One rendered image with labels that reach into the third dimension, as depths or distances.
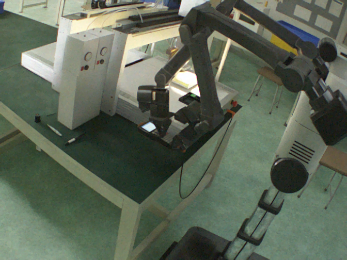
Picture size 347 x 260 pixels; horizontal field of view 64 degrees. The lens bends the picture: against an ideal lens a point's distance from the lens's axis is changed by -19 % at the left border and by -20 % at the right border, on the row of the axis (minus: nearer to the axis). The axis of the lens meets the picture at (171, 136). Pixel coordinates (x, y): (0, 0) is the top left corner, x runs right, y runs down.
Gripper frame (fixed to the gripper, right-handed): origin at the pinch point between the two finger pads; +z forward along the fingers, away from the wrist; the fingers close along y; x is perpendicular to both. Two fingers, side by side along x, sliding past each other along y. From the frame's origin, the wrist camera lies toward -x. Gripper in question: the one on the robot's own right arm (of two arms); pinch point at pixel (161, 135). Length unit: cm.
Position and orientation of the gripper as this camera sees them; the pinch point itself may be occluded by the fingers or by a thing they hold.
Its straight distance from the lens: 142.7
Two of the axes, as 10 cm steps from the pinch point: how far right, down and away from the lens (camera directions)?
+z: -0.1, 9.0, 4.4
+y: -5.5, 3.6, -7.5
